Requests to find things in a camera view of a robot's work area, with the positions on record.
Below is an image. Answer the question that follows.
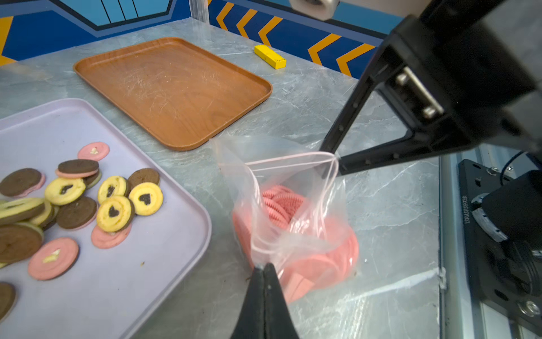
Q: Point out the brown plastic tray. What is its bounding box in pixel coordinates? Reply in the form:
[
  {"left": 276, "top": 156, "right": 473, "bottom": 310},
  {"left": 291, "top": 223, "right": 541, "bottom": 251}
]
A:
[{"left": 73, "top": 38, "right": 272, "bottom": 151}]

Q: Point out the ziploc bag of pink cookies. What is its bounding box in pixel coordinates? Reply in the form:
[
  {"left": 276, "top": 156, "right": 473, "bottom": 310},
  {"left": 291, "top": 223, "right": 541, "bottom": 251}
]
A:
[{"left": 211, "top": 136, "right": 359, "bottom": 302}]

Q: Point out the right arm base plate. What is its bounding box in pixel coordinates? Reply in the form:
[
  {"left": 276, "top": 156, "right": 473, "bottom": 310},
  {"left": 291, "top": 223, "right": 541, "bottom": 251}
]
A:
[{"left": 458, "top": 160, "right": 541, "bottom": 336}]

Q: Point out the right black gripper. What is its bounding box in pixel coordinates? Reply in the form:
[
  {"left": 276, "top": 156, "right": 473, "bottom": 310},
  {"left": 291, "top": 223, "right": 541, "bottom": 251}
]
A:
[{"left": 320, "top": 1, "right": 541, "bottom": 175}]

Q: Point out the yellow rectangular block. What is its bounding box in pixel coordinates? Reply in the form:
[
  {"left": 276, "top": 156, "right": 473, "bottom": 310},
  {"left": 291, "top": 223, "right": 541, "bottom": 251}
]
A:
[{"left": 254, "top": 45, "right": 287, "bottom": 69}]

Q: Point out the lavender plastic tray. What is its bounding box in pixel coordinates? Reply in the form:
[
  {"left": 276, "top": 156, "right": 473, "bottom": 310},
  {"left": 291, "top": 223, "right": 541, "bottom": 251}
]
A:
[{"left": 1, "top": 99, "right": 212, "bottom": 338}]

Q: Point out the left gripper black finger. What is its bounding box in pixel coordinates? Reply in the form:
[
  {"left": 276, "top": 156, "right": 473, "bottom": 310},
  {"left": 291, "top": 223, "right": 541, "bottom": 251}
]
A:
[{"left": 231, "top": 263, "right": 299, "bottom": 339}]

